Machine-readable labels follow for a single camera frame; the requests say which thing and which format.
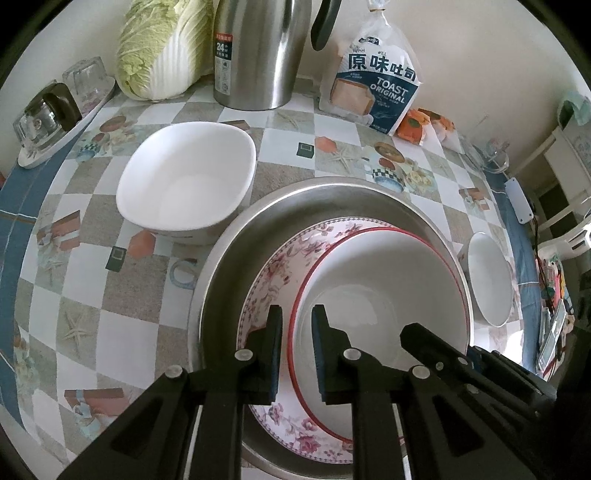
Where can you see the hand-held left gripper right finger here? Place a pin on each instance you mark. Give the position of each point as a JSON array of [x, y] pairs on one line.
[[318, 355]]

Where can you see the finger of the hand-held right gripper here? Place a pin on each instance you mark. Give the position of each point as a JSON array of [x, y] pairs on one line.
[[478, 357], [443, 360]]

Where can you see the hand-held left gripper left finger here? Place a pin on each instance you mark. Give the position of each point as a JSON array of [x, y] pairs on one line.
[[276, 353]]

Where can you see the pink floral bowl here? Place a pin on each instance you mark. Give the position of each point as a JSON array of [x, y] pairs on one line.
[[272, 277]]

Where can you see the red rimmed strawberry bowl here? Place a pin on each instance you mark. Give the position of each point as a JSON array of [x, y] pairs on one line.
[[383, 286]]

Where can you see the stainless steel basin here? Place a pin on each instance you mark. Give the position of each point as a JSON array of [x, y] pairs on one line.
[[277, 207]]

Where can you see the small white round bowl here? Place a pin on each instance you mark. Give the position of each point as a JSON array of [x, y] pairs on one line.
[[489, 277]]

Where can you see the white shelf unit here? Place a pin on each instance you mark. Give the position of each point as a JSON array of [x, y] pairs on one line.
[[565, 194]]

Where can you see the white square bowl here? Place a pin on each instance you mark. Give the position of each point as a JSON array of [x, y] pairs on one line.
[[184, 184]]

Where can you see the clear glass jug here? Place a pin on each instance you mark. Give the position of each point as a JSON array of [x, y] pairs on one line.
[[489, 157]]

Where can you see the checkered patterned tablecloth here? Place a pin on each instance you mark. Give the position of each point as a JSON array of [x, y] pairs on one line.
[[69, 286]]

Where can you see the orange fruit print packet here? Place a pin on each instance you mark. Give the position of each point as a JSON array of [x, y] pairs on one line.
[[413, 127], [444, 125]]

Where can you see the pale green cloth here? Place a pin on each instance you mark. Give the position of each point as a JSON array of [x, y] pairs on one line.
[[575, 108]]

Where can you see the bagged toast bread loaf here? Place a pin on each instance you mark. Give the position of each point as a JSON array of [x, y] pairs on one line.
[[369, 87]]

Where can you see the stainless steel thermos kettle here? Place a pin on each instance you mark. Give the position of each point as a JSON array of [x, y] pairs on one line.
[[258, 60]]

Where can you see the white oval tray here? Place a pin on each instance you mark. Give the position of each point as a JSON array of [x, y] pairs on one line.
[[46, 154]]

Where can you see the napa cabbage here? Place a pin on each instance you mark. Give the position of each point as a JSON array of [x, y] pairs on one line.
[[161, 55]]

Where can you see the clear glass cup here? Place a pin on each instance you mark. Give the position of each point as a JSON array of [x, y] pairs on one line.
[[85, 85]]

